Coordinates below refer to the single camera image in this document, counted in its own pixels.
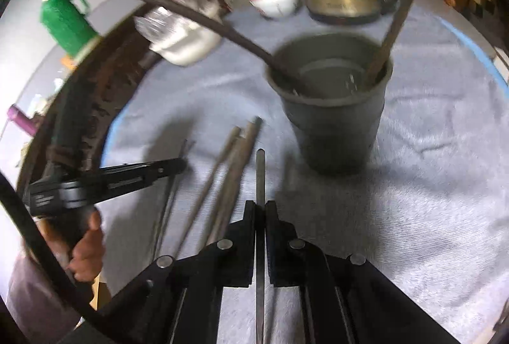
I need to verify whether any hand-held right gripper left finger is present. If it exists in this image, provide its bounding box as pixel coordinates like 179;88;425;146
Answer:
97;200;258;344

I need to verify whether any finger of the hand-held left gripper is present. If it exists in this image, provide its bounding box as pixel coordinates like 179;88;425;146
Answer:
85;158;189;205

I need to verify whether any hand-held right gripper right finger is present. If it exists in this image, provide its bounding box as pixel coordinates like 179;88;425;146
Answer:
265;200;464;344

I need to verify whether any dark wooden chopstick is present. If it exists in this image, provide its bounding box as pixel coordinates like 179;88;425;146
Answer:
151;139;188;253
157;140;196;253
107;0;319;97
175;126;242;257
364;0;433;88
217;116;264;237
199;122;255;245
254;148;266;344

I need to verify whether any grey utensil holder cup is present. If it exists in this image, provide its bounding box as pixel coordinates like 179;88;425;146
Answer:
266;33;394;174

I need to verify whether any person's left forearm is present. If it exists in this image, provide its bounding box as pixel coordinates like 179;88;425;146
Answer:
6;244;86;334

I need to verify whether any person's left hand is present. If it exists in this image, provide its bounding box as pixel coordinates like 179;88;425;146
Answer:
67;209;106;283

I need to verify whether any purple bottle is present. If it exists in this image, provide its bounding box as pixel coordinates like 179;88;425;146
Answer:
7;105;40;136

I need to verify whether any white ceramic pot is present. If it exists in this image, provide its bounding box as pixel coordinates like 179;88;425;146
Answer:
150;20;223;67

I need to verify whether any clear plastic bag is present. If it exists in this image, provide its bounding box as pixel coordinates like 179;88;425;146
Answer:
134;6;192;46

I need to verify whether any grey table cloth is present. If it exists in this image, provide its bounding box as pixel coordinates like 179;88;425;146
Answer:
97;2;509;344

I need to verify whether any green thermos flask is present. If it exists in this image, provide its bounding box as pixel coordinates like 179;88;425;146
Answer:
40;0;100;56

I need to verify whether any white red-striped bowl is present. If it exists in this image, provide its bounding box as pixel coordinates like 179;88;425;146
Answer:
247;0;301;19

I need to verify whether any blue table cover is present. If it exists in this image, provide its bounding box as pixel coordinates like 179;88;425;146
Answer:
99;16;509;170

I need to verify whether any black cable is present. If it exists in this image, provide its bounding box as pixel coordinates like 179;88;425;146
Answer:
0;172;120;344

